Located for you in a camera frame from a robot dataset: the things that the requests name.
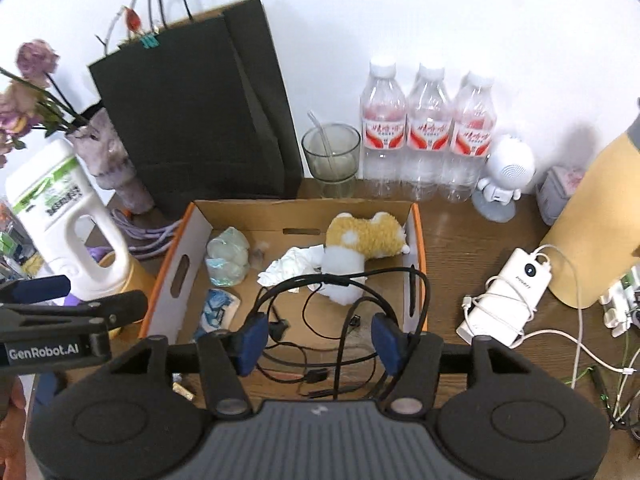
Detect blue white packet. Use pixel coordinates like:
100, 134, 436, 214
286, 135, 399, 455
199, 288, 242, 341

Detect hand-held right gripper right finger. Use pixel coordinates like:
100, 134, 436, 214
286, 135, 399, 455
371, 311, 541, 420

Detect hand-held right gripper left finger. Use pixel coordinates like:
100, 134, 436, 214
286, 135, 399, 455
102, 311, 271, 420

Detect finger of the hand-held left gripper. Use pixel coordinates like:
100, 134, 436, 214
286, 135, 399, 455
0, 290, 149, 333
0, 275, 72, 305

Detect white detergent bottle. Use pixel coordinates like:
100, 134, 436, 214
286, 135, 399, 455
5, 138, 136, 301

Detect person's left hand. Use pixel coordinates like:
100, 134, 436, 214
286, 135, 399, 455
0, 375, 27, 480

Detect yellow mug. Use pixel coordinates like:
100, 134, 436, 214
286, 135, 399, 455
65, 250, 158, 341

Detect pale purple cables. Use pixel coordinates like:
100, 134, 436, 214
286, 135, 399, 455
110, 208, 183, 259

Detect dried pink flowers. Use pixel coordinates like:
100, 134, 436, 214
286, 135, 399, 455
0, 39, 93, 168

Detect iridescent plastic wrap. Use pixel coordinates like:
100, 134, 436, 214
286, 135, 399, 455
206, 226, 251, 288

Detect yellow thermos jug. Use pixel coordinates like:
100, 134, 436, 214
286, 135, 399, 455
539, 97, 640, 310

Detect glass cup with straw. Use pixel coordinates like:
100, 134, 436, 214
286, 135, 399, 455
301, 110, 362, 200

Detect red cardboard box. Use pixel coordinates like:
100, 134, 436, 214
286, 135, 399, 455
138, 199, 429, 361

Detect white power bank with cable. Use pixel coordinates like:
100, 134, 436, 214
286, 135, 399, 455
462, 244, 640, 386

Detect white robot speaker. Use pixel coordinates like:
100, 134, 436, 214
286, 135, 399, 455
471, 133, 537, 224

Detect white power strip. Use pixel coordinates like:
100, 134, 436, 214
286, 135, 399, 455
597, 265, 640, 338

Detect grey fuzzy vase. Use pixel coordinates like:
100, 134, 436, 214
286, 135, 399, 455
66, 107, 156, 216

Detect yellow white plush hamster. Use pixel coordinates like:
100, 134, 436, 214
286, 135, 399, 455
320, 212, 412, 307

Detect black paper bag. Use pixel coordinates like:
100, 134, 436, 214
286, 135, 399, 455
87, 0, 304, 221

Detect white tissue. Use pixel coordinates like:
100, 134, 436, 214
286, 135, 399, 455
257, 244, 326, 291

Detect black wired earphones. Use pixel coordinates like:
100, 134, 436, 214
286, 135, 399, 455
254, 265, 432, 401

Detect small grey box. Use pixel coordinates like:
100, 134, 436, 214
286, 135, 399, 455
537, 166, 586, 224

